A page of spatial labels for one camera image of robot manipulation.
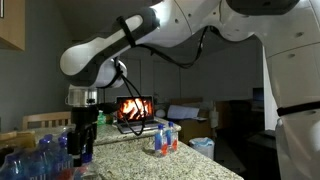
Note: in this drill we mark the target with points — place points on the laptop showing fireplace video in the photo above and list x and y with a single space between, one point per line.
136 108

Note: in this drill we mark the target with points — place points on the small white round object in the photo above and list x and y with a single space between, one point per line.
160 113

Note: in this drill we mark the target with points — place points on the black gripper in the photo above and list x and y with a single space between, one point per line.
84 118

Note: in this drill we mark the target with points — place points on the wooden wall cabinet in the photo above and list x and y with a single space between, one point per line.
11 23

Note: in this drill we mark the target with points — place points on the light wooden chair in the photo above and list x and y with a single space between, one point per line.
46 116

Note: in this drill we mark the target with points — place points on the white papers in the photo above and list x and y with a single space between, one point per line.
181 112

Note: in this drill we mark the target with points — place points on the brown cardboard box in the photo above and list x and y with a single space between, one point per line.
190 128

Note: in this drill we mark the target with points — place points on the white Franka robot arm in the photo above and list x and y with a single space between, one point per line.
293 66

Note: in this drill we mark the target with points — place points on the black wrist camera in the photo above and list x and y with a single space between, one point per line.
108 107

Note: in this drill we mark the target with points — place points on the green tissue box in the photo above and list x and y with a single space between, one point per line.
101 119

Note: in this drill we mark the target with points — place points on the white trash bin with bag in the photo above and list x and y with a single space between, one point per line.
201 146

